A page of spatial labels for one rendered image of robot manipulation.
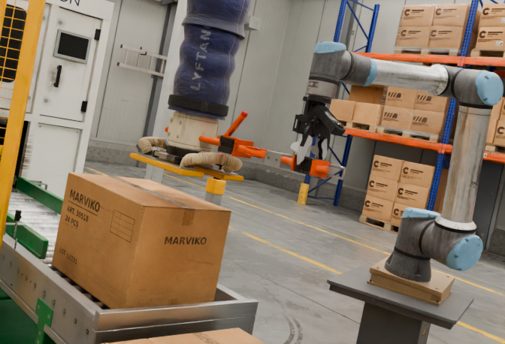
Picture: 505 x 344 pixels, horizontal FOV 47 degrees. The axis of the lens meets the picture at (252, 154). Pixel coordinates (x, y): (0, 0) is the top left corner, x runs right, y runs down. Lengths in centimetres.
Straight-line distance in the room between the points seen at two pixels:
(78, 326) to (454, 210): 139
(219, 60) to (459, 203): 102
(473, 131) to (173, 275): 120
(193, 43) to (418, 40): 840
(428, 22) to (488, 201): 320
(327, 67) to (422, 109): 828
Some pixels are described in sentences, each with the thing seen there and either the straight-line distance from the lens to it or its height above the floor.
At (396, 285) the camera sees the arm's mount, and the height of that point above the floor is 78.
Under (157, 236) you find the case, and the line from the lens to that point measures 208.
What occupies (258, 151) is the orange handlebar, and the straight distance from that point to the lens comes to 186.
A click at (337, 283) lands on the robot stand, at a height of 75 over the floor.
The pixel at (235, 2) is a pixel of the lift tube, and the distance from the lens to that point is 212.
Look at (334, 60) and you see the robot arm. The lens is 174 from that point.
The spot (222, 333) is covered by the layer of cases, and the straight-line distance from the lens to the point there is 216.
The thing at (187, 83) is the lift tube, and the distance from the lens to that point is 209.
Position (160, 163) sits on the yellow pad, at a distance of 207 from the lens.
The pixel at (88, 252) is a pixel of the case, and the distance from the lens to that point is 234.
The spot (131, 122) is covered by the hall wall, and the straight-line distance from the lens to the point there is 1209.
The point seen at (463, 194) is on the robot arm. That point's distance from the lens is 226.
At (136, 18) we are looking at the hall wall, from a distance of 1204.
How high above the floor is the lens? 129
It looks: 3 degrees down
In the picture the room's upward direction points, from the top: 11 degrees clockwise
